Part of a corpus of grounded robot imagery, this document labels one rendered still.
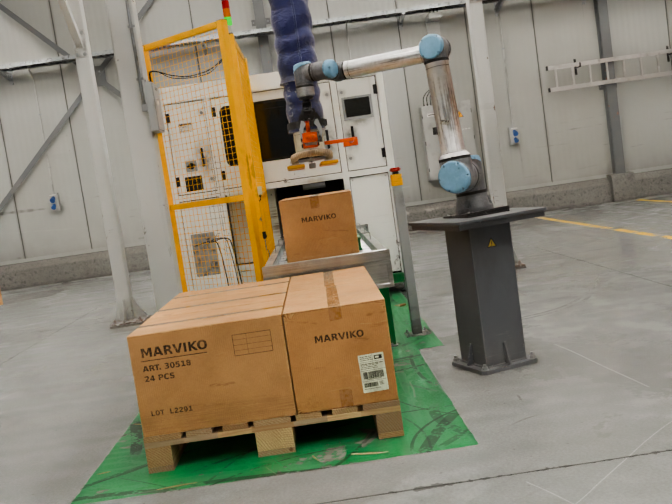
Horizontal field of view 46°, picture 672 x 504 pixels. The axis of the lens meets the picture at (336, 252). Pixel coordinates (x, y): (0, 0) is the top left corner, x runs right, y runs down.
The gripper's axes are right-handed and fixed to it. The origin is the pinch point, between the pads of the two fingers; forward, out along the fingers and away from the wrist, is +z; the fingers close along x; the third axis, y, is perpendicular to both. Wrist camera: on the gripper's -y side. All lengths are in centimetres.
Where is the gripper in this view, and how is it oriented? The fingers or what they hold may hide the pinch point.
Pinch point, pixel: (311, 136)
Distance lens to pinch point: 402.7
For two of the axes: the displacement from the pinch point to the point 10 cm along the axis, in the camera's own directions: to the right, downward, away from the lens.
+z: 1.4, 9.9, 1.0
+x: -9.9, 1.4, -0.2
